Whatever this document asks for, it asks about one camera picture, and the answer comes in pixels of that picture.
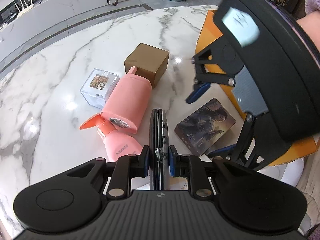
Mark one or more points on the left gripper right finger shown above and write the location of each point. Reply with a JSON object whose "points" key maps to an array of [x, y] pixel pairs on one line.
{"points": [[194, 169]]}

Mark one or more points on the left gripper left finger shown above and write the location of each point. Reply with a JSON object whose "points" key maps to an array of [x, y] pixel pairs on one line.
{"points": [[128, 167]]}

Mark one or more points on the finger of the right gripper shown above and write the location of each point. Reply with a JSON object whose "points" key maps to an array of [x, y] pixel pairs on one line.
{"points": [[222, 152], [198, 90]]}

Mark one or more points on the black metallic case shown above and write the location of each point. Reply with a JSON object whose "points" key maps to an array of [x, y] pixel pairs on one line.
{"points": [[159, 151]]}

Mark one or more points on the pink cup with straw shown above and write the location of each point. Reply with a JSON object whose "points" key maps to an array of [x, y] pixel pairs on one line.
{"points": [[128, 102]]}

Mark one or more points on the forearm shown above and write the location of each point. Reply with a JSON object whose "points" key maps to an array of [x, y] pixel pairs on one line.
{"points": [[310, 24]]}

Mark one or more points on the illustrated book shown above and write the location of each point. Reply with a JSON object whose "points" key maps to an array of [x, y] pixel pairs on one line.
{"points": [[203, 128]]}

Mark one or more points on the orange cardboard box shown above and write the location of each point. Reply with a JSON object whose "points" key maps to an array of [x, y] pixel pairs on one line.
{"points": [[246, 97]]}

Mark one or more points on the gold brown small box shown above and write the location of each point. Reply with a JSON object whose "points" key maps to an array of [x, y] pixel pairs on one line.
{"points": [[151, 62]]}

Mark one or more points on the clear acrylic display box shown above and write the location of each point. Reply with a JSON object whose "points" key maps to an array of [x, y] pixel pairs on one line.
{"points": [[98, 87]]}

